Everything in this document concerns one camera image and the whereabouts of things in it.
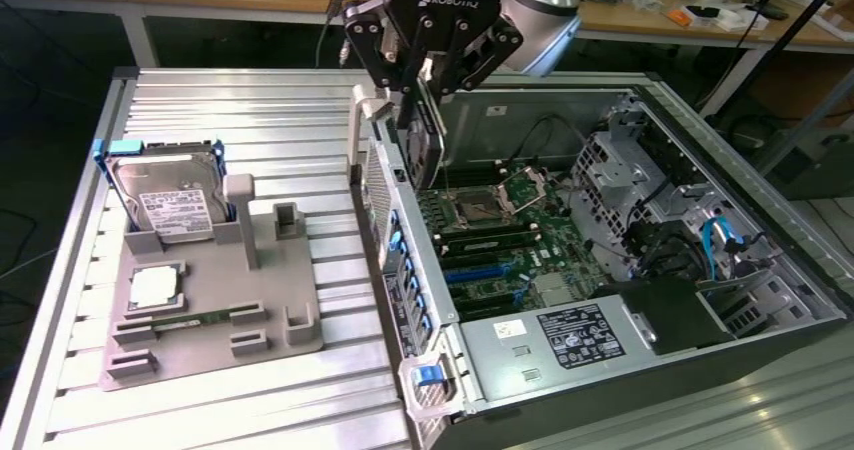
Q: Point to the hard disk in blue caddy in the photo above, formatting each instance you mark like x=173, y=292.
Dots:
x=170, y=195

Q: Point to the metal socket cover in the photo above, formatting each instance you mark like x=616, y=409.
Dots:
x=528, y=190

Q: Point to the metal disk bay cage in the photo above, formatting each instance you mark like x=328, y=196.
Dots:
x=610, y=170

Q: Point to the grey plastic parts rack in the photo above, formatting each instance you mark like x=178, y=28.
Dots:
x=201, y=342

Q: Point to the graphics card with metal bracket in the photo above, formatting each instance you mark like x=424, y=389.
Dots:
x=422, y=145

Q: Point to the green RAM stick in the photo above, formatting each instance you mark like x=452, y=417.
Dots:
x=194, y=318

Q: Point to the silver CPU chip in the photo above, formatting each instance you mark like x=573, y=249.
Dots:
x=155, y=286

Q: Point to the black expansion slot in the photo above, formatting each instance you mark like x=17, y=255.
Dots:
x=488, y=307

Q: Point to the black installed RAM stick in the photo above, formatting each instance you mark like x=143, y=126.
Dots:
x=481, y=245

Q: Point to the blue expansion slot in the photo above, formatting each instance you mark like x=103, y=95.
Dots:
x=477, y=274

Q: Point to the thin metal locking lever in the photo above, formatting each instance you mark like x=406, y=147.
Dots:
x=446, y=180

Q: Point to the small orange object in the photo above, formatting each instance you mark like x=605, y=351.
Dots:
x=679, y=17

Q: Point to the CPU socket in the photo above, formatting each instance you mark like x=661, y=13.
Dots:
x=476, y=205

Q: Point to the white and black device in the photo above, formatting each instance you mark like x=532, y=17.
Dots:
x=724, y=17

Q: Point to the dark equipment box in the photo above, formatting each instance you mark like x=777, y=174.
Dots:
x=821, y=170

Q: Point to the black slanted pole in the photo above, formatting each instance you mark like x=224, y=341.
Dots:
x=775, y=45

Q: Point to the silver chipset heatsink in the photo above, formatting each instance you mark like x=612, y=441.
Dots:
x=554, y=291

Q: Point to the green motherboard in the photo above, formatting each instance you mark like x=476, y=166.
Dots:
x=568, y=265

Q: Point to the open black PC case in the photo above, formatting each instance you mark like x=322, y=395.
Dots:
x=735, y=355

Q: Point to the grey power supply unit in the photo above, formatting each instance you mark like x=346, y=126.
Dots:
x=508, y=365

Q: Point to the black plastic air shroud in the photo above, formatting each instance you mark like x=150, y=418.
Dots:
x=675, y=315

